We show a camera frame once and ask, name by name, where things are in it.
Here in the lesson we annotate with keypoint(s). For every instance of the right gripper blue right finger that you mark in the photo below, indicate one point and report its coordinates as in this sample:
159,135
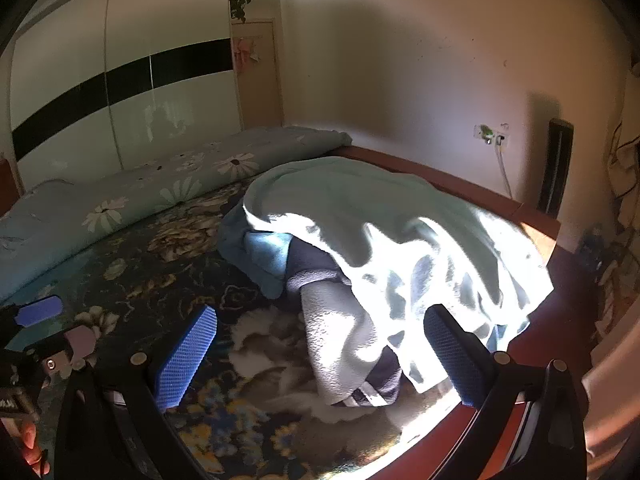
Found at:
468,364

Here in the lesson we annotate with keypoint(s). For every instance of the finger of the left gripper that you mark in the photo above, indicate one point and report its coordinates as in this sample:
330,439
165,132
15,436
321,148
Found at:
82,341
38,311

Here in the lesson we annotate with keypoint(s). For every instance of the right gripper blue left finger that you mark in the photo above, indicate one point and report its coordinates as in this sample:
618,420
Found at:
183,357

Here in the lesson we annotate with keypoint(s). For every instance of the light blue sweatshirt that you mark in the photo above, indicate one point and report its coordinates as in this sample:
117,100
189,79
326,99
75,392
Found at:
404,246

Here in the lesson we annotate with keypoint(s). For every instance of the person's left hand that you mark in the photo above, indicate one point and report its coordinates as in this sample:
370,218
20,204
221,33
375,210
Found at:
32,452

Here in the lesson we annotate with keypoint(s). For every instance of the dark floral bed blanket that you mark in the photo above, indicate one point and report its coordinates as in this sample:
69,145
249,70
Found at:
144,284

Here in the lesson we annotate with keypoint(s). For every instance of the floral light blue quilt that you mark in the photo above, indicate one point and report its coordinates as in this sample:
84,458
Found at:
57,219

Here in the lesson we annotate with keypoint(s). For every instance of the grey navy garment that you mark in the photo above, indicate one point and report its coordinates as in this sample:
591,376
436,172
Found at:
352,362

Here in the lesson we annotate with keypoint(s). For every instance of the blue folded garment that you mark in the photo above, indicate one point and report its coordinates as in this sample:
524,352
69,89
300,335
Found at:
268,254

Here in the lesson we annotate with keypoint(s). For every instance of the black tower heater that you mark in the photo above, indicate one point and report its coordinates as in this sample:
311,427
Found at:
560,145

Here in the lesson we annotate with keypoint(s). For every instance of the white black striped wardrobe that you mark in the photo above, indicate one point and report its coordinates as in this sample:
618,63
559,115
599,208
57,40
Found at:
100,86

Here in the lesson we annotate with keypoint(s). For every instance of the pink door decoration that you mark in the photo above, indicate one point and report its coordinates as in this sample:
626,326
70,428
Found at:
244,51

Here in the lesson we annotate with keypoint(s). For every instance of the wooden door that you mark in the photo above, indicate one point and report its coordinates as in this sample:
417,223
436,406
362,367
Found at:
259,83

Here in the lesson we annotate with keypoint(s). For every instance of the red wooden bed frame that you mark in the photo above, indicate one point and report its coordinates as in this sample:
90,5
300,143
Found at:
561,326

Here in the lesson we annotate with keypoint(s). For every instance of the white wall socket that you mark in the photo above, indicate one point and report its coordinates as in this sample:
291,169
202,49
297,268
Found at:
491,136

